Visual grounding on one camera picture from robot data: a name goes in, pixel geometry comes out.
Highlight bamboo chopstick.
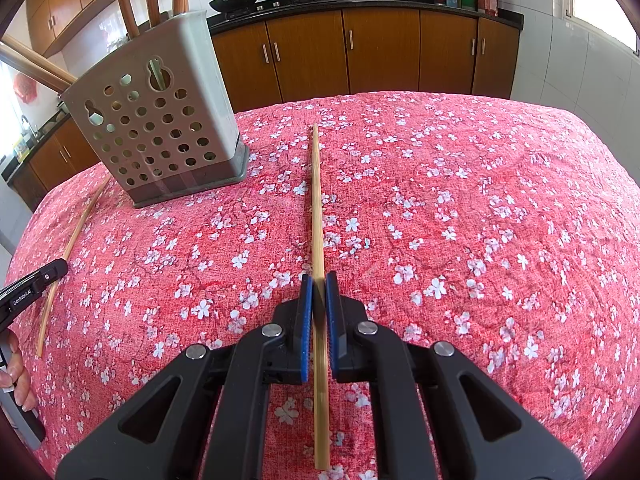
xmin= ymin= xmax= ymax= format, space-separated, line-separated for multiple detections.
xmin=311 ymin=124 xmax=330 ymax=471

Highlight black kitchen countertop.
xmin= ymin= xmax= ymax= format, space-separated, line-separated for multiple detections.
xmin=0 ymin=0 xmax=525 ymax=183

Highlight brown lower kitchen cabinets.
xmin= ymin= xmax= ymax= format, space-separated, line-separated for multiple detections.
xmin=4 ymin=2 xmax=524 ymax=207

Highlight left hand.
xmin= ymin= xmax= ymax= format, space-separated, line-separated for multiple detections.
xmin=1 ymin=330 xmax=37 ymax=412

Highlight thin dark chopstick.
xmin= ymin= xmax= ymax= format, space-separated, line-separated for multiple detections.
xmin=34 ymin=173 xmax=113 ymax=359

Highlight pink floral tablecloth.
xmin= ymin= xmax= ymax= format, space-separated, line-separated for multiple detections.
xmin=6 ymin=92 xmax=639 ymax=472

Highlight grey perforated utensil holder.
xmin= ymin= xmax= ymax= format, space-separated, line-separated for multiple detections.
xmin=62 ymin=11 xmax=248 ymax=207

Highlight window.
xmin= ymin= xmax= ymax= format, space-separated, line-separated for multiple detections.
xmin=553 ymin=0 xmax=639 ymax=56

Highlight red wall ornament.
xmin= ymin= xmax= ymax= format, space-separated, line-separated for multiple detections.
xmin=13 ymin=73 xmax=38 ymax=105

